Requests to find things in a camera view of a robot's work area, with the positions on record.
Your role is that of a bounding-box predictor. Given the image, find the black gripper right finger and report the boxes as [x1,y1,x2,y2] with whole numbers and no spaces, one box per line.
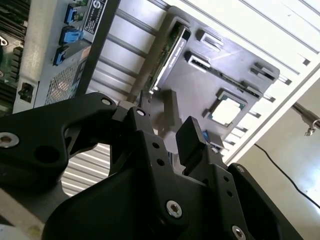
[175,116,305,240]

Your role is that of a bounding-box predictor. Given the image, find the Nvidia Quadro graphics card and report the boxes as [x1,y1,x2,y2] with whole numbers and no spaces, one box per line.
[143,23,193,95]

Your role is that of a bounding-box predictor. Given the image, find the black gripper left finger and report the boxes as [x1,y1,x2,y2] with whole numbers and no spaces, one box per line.
[0,89,191,227]

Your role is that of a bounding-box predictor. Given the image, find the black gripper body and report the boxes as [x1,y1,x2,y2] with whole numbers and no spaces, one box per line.
[43,163,227,240]

